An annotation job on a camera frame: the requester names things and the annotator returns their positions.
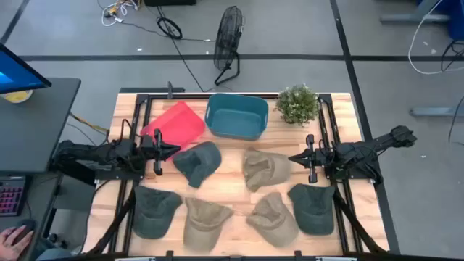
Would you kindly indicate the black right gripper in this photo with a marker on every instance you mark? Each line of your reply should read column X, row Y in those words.
column 312, row 158

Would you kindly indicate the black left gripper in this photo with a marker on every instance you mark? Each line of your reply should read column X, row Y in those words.
column 158, row 152

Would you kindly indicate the dark green cap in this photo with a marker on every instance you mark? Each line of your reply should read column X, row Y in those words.
column 154, row 214
column 199, row 161
column 314, row 210

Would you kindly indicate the tan cap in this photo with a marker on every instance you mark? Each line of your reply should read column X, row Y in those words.
column 266, row 168
column 273, row 221
column 204, row 224

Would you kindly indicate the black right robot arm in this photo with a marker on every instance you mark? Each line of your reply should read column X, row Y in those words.
column 366, row 148

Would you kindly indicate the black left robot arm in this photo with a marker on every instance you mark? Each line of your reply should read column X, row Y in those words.
column 90, row 154

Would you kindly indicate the red plastic bin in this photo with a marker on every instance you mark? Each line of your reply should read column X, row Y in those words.
column 179, row 123

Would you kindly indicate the small green potted plant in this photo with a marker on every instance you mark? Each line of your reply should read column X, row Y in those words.
column 298, row 105

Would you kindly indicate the teal plastic bin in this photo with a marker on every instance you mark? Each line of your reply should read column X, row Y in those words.
column 236, row 119

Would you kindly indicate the black floor fan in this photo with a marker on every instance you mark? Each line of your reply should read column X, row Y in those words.
column 227, row 36

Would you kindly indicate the black desk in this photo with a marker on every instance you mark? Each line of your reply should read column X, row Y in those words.
column 32, row 127

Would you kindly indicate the grey table leg bar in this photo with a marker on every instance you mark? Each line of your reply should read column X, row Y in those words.
column 435, row 111
column 409, row 18

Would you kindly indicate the black box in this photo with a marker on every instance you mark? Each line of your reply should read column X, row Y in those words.
column 169, row 2

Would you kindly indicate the yellow round dish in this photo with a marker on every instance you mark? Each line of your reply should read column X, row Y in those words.
column 16, row 96

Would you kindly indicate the keyboard with pink backlight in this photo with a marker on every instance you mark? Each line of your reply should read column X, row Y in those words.
column 11, row 195

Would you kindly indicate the computer monitor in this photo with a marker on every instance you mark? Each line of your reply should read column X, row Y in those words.
column 16, row 74

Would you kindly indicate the person's hand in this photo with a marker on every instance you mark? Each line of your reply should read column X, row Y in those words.
column 12, row 243

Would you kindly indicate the blue cabinet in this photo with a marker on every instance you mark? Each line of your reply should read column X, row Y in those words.
column 453, row 16

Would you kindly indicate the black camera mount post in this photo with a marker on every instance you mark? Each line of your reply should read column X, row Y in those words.
column 170, row 90

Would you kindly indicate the black aluminium table frame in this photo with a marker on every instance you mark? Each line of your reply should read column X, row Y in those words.
column 340, row 224

